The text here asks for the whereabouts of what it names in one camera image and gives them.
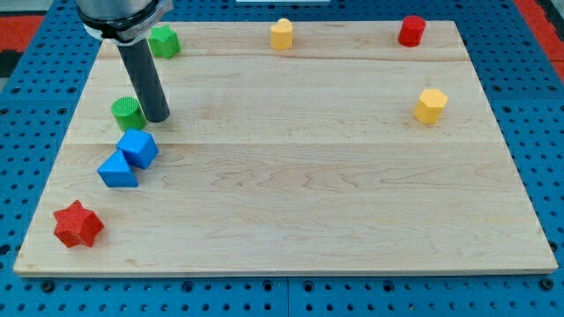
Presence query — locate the yellow hexagon block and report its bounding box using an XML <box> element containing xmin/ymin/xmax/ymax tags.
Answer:
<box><xmin>412</xmin><ymin>89</ymin><xmax>449</xmax><ymax>124</ymax></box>

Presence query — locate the green star block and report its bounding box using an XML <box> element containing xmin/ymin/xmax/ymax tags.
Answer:
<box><xmin>148</xmin><ymin>25</ymin><xmax>182</xmax><ymax>59</ymax></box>

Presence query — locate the light wooden board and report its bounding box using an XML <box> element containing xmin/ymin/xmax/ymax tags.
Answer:
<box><xmin>14</xmin><ymin>20</ymin><xmax>558</xmax><ymax>277</ymax></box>

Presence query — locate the blue triangle block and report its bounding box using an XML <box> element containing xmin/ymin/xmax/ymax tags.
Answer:
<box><xmin>97</xmin><ymin>150</ymin><xmax>138</xmax><ymax>188</ymax></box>

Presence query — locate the red star block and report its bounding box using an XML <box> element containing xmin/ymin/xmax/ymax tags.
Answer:
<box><xmin>53</xmin><ymin>200</ymin><xmax>105</xmax><ymax>247</ymax></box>

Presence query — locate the green cylinder block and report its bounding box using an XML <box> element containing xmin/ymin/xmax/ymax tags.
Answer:
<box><xmin>111</xmin><ymin>97</ymin><xmax>146</xmax><ymax>132</ymax></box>

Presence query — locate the blue cube block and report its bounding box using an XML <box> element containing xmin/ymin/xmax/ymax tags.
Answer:
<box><xmin>116</xmin><ymin>129</ymin><xmax>159</xmax><ymax>169</ymax></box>

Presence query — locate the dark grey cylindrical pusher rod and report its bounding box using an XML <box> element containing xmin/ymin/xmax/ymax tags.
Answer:
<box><xmin>118</xmin><ymin>40</ymin><xmax>170</xmax><ymax>122</ymax></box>

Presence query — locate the red cylinder block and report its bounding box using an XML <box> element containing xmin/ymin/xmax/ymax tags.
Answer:
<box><xmin>397</xmin><ymin>15</ymin><xmax>427</xmax><ymax>48</ymax></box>

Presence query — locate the yellow heart block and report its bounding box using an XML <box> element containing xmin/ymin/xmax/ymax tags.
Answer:
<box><xmin>270</xmin><ymin>18</ymin><xmax>293</xmax><ymax>50</ymax></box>

